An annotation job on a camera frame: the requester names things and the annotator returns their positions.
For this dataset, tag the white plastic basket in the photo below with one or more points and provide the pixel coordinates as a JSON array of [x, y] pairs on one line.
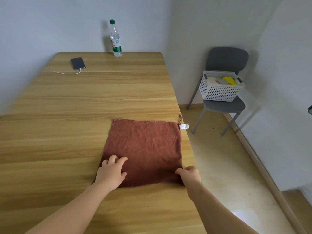
[[219, 91]]

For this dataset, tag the clear green-label water bottle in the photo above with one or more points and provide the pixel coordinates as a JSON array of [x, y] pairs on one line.
[[115, 40]]

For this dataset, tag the small white towel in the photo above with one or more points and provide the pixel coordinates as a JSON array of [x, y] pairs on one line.
[[211, 80]]

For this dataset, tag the yellow cloth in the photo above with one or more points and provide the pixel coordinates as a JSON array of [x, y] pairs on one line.
[[230, 80]]

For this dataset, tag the person's left forearm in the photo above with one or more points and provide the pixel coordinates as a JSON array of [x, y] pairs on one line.
[[68, 214]]

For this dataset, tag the person's left hand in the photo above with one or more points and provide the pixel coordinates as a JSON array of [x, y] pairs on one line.
[[111, 175]]

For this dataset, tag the person's right forearm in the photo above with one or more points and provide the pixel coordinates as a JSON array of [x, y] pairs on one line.
[[219, 214]]

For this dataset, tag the grey chair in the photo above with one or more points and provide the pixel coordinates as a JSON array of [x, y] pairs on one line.
[[226, 58]]

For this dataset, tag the person's right hand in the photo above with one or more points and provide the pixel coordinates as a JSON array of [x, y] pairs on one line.
[[191, 177]]

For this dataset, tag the grey smartphone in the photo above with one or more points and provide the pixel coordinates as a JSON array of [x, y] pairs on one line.
[[78, 63]]

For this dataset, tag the lilac dotted white cloth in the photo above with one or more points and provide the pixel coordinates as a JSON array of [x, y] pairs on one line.
[[221, 81]]

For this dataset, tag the dark grey curtain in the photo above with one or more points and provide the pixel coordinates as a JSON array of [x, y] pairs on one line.
[[310, 110]]

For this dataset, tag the wooden table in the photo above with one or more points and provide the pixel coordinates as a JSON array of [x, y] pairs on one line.
[[61, 107]]

